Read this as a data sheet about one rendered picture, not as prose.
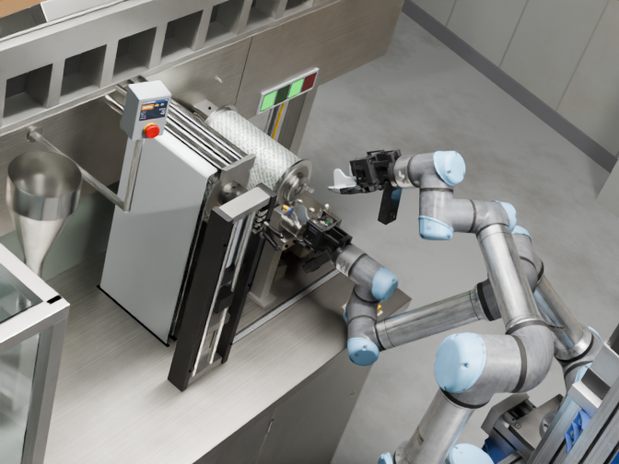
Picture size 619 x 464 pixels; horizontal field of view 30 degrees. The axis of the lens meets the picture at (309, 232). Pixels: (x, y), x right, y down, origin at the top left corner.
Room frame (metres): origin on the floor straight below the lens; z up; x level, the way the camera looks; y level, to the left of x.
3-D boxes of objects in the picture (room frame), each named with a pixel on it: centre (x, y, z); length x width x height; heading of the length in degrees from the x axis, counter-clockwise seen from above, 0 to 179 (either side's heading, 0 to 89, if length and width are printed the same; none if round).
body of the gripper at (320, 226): (2.23, -0.05, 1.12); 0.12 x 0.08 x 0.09; 62
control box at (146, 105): (1.75, 0.36, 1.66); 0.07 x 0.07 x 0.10; 45
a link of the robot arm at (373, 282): (2.16, -0.19, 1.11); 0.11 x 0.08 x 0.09; 62
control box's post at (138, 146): (1.76, 0.37, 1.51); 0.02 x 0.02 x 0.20
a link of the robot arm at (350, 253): (2.19, -0.12, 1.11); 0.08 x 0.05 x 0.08; 152
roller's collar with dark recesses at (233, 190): (2.00, 0.18, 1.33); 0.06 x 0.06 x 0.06; 62
